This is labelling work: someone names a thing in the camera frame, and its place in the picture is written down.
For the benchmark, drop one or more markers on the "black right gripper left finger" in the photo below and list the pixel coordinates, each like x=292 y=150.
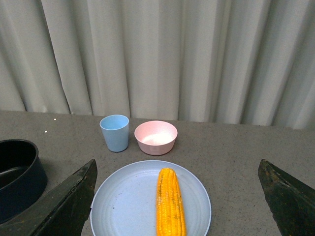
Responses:
x=61 y=212

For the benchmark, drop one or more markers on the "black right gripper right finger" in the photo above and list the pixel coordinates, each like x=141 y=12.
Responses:
x=291 y=202

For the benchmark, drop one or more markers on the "yellow corn cob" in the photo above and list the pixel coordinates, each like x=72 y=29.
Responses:
x=170 y=214

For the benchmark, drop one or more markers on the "dark blue pot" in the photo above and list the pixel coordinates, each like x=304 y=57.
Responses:
x=22 y=177

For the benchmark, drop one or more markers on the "light blue plate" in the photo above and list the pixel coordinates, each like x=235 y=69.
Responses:
x=125 y=203

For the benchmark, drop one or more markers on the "light blue cup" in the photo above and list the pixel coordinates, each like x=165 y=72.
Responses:
x=115 y=129

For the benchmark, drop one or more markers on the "pink bowl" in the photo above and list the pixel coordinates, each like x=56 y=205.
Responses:
x=156 y=137

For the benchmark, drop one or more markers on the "white curtain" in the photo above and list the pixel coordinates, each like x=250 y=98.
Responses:
x=225 y=61

